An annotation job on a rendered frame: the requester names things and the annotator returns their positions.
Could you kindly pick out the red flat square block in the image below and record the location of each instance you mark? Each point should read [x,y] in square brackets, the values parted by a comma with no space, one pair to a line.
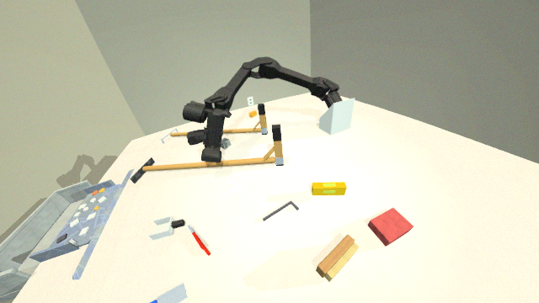
[390,226]

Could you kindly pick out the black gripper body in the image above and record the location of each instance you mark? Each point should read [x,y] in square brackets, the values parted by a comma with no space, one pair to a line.
[213,141]

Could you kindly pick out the grey l-shaped bar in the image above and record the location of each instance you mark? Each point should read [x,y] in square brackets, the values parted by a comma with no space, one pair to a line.
[278,210]

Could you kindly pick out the red-handled pliers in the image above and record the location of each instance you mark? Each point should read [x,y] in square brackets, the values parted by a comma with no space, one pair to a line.
[198,240]

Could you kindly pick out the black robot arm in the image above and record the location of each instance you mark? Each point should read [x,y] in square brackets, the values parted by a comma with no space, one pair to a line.
[269,68]

